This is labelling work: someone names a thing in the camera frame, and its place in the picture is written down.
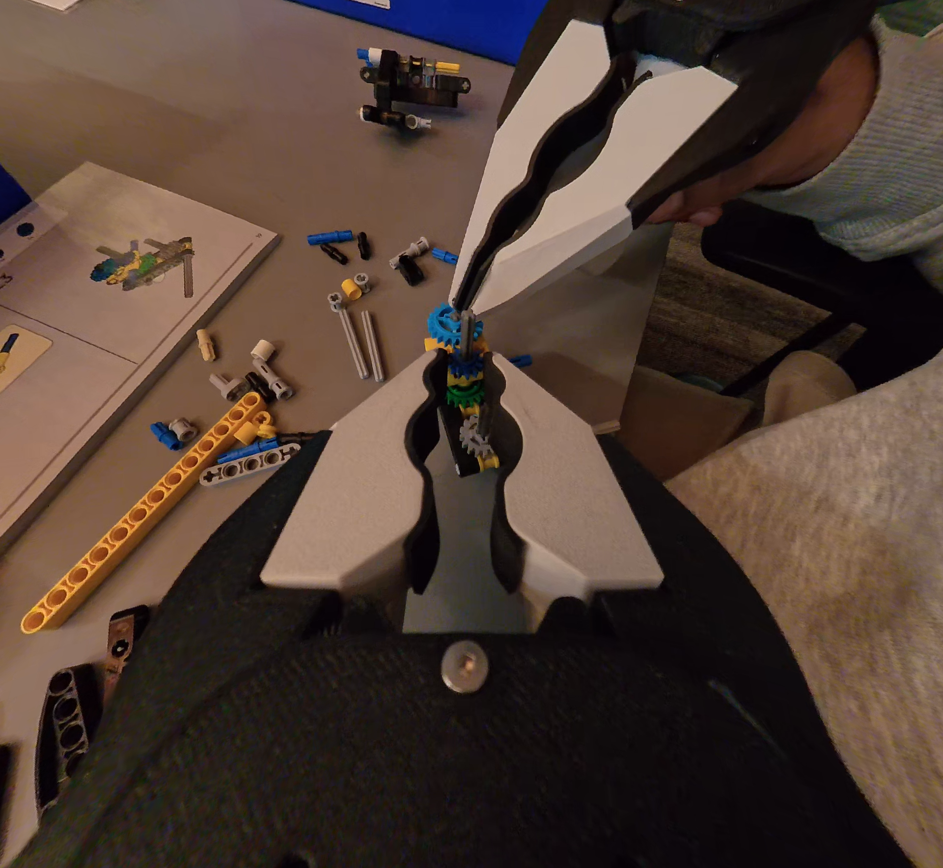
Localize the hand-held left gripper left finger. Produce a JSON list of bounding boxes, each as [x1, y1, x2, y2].
[[259, 351, 449, 598]]

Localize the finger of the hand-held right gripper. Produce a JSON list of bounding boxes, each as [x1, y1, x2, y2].
[[471, 54, 740, 316], [448, 19, 642, 312]]

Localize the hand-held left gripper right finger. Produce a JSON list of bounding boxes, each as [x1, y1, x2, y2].
[[482, 351, 664, 600]]

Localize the yellow lego gear assembly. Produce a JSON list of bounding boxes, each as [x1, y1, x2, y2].
[[423, 308, 533, 478]]

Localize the large blue lego gear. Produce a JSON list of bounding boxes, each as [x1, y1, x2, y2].
[[427, 302, 485, 346]]

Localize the person's right forearm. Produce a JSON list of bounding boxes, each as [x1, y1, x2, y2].
[[740, 13, 943, 283]]

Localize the light grey thin lego liftarm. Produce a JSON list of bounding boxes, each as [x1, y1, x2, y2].
[[103, 604, 150, 707], [199, 443, 302, 487]]

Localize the blue thin lego liftarm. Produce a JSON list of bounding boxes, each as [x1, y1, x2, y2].
[[216, 432, 318, 465]]

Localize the yellow lego connector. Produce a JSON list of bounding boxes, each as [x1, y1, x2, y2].
[[234, 411, 279, 448]]

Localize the black lego subassembly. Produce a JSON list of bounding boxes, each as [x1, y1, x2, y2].
[[356, 46, 472, 136]]

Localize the white grey lego connector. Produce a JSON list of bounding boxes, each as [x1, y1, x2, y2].
[[250, 339, 296, 401]]

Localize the long grey lego axle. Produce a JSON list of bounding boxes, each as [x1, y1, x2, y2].
[[360, 309, 386, 384], [335, 308, 371, 380]]

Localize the long yellow lego beam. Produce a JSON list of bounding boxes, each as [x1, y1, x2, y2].
[[21, 391, 268, 635]]

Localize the lego instruction booklet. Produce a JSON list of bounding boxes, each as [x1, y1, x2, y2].
[[0, 161, 281, 552]]

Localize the black lego liftarm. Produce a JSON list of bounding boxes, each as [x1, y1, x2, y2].
[[33, 665, 103, 813]]

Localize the person's right hand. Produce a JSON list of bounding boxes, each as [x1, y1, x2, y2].
[[647, 35, 881, 228]]

